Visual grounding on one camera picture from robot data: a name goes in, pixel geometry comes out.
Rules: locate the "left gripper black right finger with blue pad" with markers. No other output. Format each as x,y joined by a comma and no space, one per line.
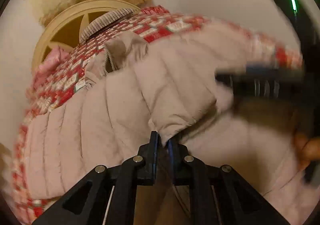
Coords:
218,195

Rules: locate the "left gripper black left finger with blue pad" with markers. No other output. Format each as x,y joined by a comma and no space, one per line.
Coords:
106,195

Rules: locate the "beige quilted down jacket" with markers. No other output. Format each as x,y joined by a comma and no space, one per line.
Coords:
135,87

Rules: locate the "person's right hand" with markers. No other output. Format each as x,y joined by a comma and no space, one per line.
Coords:
307,150

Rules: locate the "red patchwork bear bedspread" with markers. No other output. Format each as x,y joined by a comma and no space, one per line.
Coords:
63,82

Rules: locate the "pink folded blanket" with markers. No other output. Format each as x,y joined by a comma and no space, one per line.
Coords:
54,58

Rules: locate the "cream wooden headboard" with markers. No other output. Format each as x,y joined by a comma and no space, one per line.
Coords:
66,28

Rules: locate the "striped pillow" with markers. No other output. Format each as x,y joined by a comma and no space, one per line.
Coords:
106,20

